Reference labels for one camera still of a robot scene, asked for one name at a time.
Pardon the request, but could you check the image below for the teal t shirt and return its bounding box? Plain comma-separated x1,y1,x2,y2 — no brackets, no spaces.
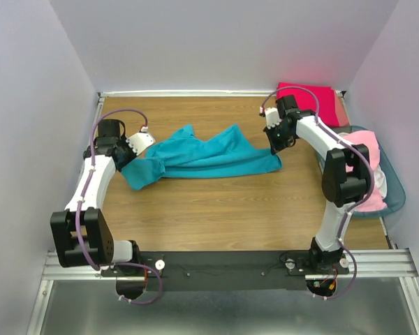
121,124,282,191

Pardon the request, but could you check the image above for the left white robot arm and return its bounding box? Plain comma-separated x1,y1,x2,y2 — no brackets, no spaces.
50,119,141,276

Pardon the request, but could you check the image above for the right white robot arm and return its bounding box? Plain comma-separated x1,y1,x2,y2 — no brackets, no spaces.
259,95,374,274

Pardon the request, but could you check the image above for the folded magenta t shirt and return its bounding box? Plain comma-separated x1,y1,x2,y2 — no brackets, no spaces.
277,82,339,127

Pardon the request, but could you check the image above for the pink t shirt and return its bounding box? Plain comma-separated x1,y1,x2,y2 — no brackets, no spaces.
339,131,388,214

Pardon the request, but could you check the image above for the teal plastic basket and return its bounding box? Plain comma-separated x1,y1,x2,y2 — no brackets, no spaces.
332,126,406,218

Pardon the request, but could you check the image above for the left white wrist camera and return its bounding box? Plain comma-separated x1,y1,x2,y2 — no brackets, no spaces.
126,131,156,155

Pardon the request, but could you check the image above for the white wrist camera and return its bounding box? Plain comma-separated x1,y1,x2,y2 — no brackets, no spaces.
126,131,156,155
264,107,281,129

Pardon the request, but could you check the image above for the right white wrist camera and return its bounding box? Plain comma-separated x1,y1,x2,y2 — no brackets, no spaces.
264,107,281,129

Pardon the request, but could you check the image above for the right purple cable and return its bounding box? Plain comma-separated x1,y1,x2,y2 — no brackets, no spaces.
258,86,375,302

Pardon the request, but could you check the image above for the purple cable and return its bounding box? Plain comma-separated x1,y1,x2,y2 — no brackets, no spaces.
258,86,375,302
75,108,164,306

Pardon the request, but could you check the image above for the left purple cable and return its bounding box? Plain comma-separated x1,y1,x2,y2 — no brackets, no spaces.
75,108,164,306

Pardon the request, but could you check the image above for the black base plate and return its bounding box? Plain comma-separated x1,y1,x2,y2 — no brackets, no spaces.
101,250,351,298

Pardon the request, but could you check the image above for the aluminium rail frame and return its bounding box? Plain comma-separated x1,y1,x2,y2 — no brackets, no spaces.
24,89,419,335

